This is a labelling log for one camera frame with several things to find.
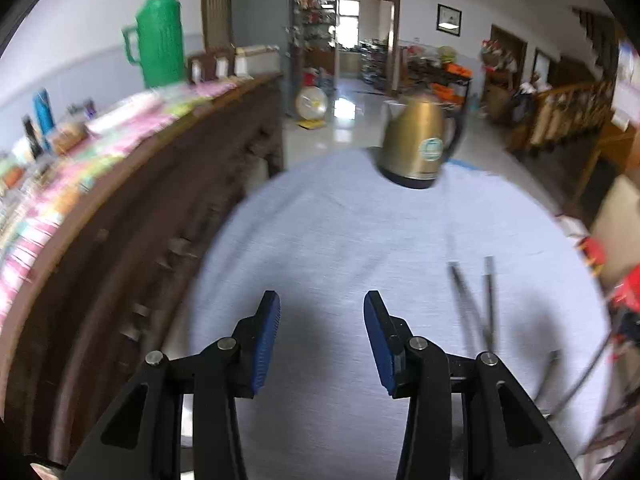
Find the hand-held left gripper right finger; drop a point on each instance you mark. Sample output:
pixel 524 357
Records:
pixel 379 347

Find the white chest freezer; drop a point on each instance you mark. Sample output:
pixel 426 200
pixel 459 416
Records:
pixel 256 52

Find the gold electric kettle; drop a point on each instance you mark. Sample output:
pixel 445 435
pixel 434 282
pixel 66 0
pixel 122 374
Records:
pixel 417 140

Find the orange box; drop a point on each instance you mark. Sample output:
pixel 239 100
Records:
pixel 457 69

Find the snack jar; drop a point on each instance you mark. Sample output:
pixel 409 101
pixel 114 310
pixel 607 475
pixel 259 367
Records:
pixel 67 136

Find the row of colourful packets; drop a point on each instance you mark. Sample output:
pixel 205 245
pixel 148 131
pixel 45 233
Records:
pixel 120 130

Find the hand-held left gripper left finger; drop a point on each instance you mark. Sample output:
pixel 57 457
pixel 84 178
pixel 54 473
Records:
pixel 265 342

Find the black framed wall picture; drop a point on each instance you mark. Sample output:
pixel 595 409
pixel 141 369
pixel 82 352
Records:
pixel 448 20

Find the red object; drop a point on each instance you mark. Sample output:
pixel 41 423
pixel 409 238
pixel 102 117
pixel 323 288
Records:
pixel 627 292

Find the metal storage shelf rack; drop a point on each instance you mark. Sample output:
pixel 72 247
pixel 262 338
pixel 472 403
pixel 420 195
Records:
pixel 312 20

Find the set of dark metal chopsticks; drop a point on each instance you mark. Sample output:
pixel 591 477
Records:
pixel 492 300

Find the green plastic thermos jug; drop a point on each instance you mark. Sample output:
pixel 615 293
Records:
pixel 160 40

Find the black bottle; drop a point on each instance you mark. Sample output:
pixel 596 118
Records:
pixel 32 137

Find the grey refrigerator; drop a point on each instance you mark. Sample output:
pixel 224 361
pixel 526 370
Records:
pixel 260 15

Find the blue water bottle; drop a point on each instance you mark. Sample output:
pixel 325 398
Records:
pixel 44 117

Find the grey tablecloth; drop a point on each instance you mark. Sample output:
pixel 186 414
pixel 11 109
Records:
pixel 325 240

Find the dark carved wooden sideboard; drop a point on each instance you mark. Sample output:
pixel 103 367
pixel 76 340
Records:
pixel 150 200

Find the white round floor fan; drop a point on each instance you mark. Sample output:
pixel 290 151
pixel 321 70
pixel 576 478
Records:
pixel 311 105

